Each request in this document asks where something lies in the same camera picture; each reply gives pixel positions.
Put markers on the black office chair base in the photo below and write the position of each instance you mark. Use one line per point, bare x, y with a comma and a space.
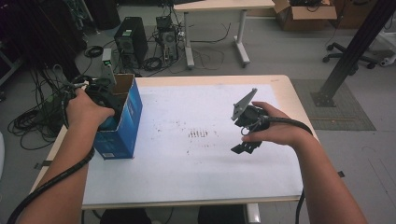
348, 56

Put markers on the black curtain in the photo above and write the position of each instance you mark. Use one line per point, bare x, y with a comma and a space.
37, 31

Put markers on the blue cardboard box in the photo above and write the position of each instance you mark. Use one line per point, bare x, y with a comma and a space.
124, 133

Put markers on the person's left hand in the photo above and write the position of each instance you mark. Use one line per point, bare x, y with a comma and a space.
84, 112

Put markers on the wooden desk with white legs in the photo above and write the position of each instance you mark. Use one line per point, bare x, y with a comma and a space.
224, 4

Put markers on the black computer tower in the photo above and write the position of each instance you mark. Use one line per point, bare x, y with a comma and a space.
130, 40

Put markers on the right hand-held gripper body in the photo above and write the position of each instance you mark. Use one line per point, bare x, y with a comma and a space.
249, 116

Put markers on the person's leg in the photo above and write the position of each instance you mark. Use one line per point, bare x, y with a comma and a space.
124, 216
221, 215

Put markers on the open brown cardboard box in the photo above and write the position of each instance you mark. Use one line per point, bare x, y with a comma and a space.
306, 15

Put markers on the person's right hand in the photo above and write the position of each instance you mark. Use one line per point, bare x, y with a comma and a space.
283, 130

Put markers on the white table leg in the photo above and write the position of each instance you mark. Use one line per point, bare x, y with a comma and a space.
252, 214

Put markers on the dark floor mat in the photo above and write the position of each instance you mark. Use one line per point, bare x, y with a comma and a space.
342, 115

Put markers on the open computer case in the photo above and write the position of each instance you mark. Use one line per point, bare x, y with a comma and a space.
167, 37

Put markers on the black metal post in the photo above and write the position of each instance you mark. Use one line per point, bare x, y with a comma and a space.
351, 53

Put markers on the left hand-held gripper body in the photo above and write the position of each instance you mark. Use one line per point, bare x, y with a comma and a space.
106, 95

